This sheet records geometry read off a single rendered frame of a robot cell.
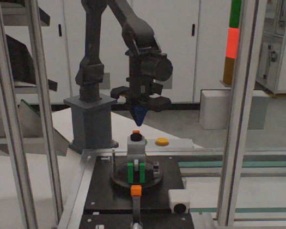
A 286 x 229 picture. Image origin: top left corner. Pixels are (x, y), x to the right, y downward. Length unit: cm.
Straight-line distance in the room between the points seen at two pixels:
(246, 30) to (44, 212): 68
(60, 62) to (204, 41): 180
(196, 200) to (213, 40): 311
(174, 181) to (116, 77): 305
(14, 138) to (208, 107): 34
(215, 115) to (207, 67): 326
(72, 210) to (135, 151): 20
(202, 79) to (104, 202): 325
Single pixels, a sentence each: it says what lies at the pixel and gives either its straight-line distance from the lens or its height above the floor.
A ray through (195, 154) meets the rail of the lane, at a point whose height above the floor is 96.
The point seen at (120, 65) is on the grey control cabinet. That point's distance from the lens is 371.
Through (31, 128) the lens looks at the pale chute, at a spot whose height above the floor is 114.
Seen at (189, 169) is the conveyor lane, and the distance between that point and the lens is 88.
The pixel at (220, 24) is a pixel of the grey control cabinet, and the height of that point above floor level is 111.
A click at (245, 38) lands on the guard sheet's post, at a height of 135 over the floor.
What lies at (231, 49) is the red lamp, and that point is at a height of 132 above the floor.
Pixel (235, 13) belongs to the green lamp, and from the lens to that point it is 54.
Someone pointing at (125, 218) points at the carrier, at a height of 97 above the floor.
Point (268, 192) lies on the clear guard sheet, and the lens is 67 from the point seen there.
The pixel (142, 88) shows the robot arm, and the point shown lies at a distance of 78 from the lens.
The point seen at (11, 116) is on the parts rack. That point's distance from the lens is 50.
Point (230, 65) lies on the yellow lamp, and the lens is 55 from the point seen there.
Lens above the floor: 141
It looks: 22 degrees down
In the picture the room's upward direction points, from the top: straight up
